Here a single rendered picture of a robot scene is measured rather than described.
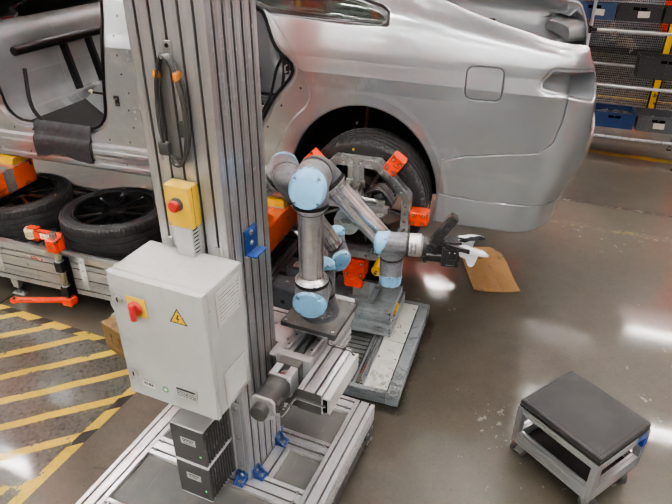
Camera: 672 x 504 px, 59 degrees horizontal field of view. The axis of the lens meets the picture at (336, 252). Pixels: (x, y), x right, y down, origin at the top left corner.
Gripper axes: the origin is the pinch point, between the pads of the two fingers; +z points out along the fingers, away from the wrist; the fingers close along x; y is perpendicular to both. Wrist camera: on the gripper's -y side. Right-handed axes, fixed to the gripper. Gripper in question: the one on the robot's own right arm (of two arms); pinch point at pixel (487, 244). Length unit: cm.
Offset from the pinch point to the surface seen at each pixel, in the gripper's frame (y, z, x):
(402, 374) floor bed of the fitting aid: 106, -23, -82
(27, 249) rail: 72, -252, -118
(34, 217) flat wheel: 62, -264, -145
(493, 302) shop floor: 102, 29, -167
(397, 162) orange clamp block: -2, -34, -93
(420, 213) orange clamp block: 23, -21, -95
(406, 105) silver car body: -25, -32, -111
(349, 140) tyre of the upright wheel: -8, -58, -106
